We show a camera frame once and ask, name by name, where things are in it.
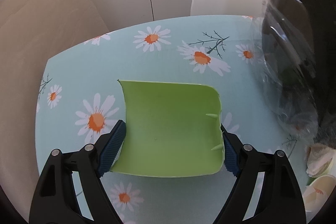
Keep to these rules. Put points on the black bag lined trash bin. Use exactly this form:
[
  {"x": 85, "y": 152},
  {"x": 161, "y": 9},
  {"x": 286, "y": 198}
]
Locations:
[{"x": 295, "y": 50}]

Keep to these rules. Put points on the white paper cup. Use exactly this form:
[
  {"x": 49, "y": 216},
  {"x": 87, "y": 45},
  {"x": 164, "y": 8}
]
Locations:
[{"x": 317, "y": 193}]

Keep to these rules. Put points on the green curved plastic piece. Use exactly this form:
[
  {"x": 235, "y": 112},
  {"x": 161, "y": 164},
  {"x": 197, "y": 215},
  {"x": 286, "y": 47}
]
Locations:
[{"x": 172, "y": 130}]

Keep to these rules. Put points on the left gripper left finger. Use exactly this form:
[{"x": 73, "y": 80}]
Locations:
[{"x": 54, "y": 199}]

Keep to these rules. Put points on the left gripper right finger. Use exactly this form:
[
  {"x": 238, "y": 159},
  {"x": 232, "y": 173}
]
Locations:
[{"x": 280, "y": 199}]

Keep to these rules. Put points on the white tissue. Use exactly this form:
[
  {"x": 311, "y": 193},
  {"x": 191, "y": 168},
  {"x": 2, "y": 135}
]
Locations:
[{"x": 319, "y": 160}]

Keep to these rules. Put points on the daisy print blue tablecloth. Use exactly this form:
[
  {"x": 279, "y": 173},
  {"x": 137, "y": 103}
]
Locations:
[{"x": 181, "y": 79}]

